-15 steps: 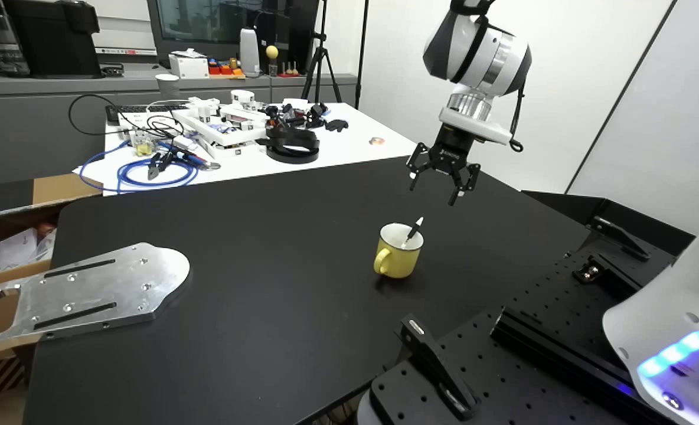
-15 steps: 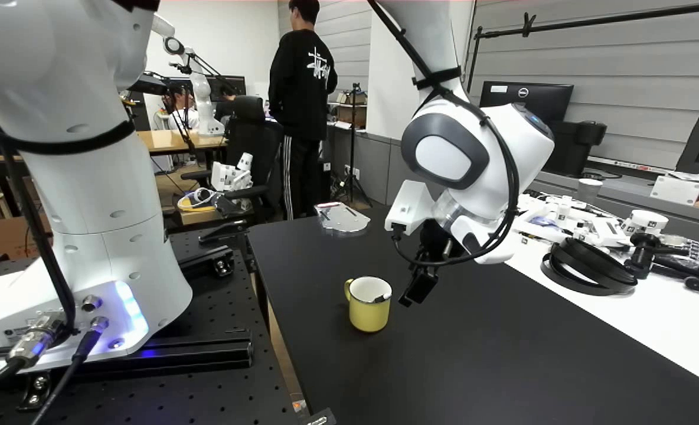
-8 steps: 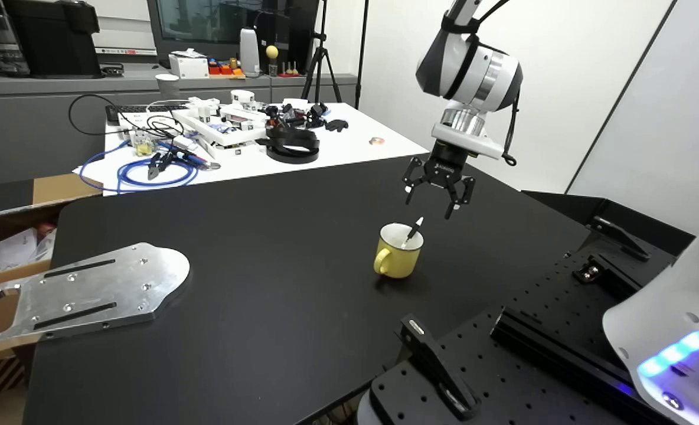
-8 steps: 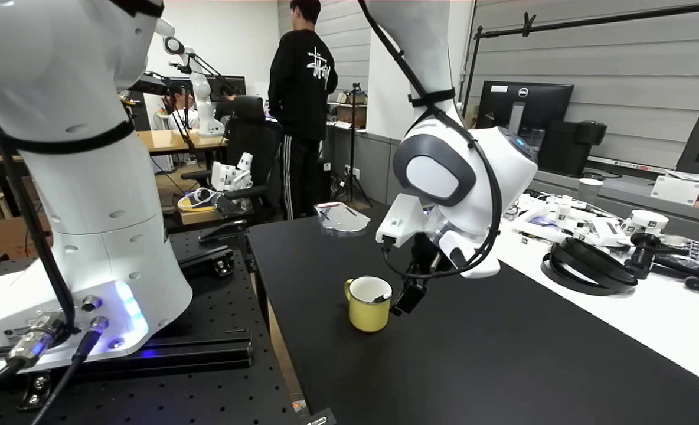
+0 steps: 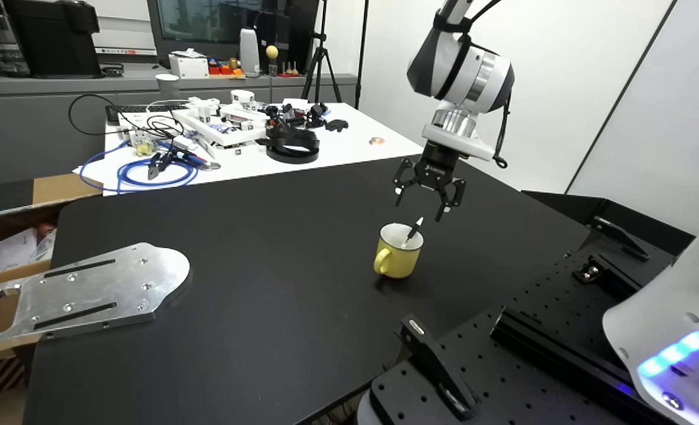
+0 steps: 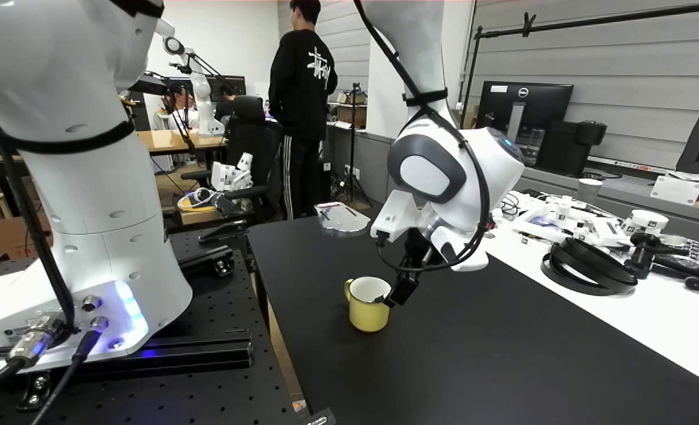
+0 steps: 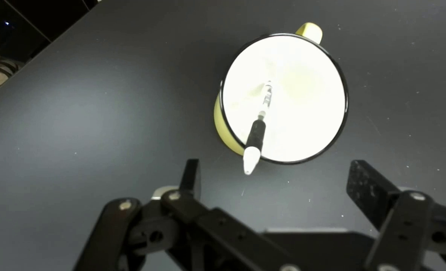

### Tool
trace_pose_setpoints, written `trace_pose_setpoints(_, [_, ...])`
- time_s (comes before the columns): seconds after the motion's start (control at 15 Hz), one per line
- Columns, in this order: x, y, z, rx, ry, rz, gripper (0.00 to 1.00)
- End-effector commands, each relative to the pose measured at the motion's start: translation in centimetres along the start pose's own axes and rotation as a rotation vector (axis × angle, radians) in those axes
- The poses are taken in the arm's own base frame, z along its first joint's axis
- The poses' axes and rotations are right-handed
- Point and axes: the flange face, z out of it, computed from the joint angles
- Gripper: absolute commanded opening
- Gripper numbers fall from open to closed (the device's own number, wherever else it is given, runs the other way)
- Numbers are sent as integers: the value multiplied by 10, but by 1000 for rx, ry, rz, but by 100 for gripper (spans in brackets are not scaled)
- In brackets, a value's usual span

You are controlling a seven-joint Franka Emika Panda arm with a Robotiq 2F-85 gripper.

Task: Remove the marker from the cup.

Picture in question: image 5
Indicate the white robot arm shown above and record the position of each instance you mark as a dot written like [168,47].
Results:
[460,72]

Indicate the small yellowish jar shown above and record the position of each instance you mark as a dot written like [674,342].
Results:
[143,141]

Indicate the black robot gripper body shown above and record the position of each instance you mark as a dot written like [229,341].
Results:
[437,166]

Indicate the white table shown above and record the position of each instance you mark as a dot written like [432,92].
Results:
[340,148]

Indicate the black pole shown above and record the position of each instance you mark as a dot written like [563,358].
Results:
[363,54]

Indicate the white electronics board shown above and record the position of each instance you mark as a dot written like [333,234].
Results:
[223,125]

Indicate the black pliers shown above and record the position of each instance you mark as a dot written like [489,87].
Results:
[162,164]

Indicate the yellow cup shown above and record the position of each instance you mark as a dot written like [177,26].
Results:
[398,255]

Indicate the black tripod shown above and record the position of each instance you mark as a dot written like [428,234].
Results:
[320,54]

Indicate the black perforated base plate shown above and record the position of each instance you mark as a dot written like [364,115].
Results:
[569,308]

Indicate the cardboard box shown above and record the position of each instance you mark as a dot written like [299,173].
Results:
[56,190]

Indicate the small black part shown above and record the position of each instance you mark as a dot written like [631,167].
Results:
[337,122]

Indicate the black lever clamp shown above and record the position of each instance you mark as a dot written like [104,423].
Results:
[612,249]

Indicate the yellow ball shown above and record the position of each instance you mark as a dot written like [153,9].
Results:
[273,53]

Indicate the black and white marker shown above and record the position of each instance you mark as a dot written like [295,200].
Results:
[417,229]

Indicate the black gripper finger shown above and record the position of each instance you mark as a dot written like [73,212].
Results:
[452,200]
[402,186]

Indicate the black computer case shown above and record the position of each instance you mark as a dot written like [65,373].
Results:
[56,39]

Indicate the orange red objects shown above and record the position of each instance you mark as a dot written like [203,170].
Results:
[225,69]

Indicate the black round object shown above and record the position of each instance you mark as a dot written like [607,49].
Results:
[293,145]

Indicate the clear plastic bag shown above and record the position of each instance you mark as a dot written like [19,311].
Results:
[16,249]

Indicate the silver metal plate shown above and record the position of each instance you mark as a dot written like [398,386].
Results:
[90,290]

